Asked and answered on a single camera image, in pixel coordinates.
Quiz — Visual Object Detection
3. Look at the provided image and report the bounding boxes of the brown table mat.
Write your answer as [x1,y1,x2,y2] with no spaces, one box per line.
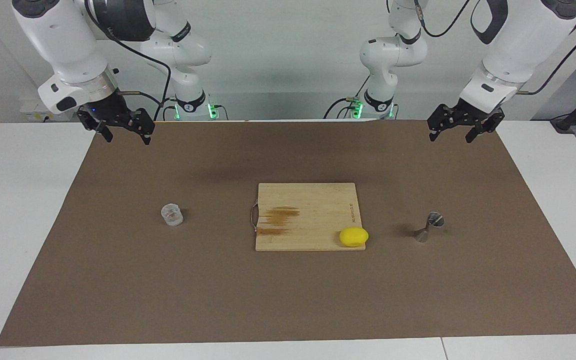
[0,120,576,347]

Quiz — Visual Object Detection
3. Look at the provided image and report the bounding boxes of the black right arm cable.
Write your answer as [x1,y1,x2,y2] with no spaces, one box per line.
[85,0,174,123]

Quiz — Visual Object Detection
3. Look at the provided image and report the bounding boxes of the yellow lemon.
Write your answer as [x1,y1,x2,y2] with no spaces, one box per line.
[338,226,370,248]

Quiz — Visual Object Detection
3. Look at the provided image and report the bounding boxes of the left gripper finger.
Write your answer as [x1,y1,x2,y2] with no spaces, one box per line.
[427,104,461,142]
[465,112,505,144]

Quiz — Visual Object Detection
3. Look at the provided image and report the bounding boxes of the small clear glass cup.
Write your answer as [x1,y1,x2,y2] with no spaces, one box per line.
[160,202,185,227]

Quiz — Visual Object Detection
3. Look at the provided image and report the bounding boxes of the white power strip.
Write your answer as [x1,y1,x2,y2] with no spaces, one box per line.
[19,97,69,122]

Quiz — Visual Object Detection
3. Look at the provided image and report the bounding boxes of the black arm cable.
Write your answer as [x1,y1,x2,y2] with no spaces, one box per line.
[85,0,174,123]
[413,0,576,96]

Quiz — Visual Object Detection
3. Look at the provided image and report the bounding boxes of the steel jigger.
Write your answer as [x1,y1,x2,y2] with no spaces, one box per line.
[414,211,445,244]

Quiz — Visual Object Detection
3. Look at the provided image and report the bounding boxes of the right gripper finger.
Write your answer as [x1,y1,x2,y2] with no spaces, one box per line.
[77,109,114,143]
[124,107,156,146]

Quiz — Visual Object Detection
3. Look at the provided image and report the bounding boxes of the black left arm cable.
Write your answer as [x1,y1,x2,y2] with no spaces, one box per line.
[413,0,576,96]

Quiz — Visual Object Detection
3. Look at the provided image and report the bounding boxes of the wooden cutting board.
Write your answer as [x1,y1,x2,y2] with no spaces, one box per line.
[255,182,367,252]

